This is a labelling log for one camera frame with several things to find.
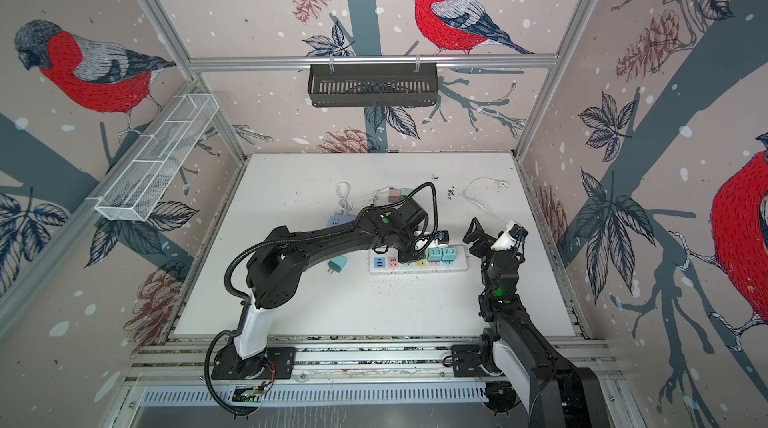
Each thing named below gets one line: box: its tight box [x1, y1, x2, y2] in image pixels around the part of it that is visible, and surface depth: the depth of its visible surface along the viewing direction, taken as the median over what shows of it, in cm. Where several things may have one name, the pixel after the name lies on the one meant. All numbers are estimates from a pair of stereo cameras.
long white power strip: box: [368, 245, 469, 275], surface depth 90 cm
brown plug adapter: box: [388, 187, 401, 203], surface depth 109 cm
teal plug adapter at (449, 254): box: [441, 247, 457, 261], surface depth 87 cm
